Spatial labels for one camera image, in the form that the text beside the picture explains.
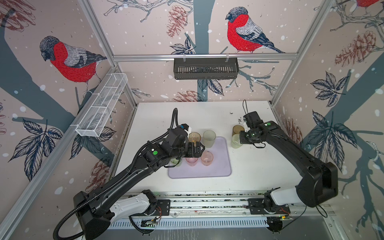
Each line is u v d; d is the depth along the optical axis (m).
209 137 0.92
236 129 0.96
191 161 0.89
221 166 0.88
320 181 0.38
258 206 0.73
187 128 0.66
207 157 0.89
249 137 0.70
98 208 0.38
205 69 1.06
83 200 0.39
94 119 0.73
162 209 0.73
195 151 0.62
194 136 0.95
